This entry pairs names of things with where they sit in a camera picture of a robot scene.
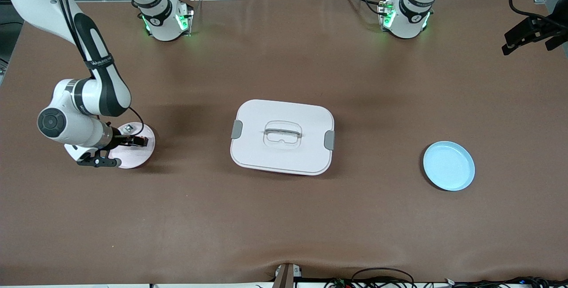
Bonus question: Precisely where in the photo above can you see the white lidded box grey latches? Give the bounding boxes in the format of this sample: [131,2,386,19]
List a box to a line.
[230,99,335,176]

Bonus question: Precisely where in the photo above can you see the black cable bundle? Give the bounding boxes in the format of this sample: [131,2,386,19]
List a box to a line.
[444,276,568,288]

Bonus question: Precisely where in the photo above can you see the brown camera mount bracket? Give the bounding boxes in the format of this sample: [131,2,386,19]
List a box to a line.
[272,263,304,288]

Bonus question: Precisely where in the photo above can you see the pink round plate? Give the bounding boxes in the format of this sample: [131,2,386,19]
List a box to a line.
[106,122,156,170]

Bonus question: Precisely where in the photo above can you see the black looped cable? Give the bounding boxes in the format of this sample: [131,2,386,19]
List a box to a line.
[351,268,416,288]

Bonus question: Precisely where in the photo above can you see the light blue round plate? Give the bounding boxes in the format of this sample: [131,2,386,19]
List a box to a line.
[422,141,476,192]

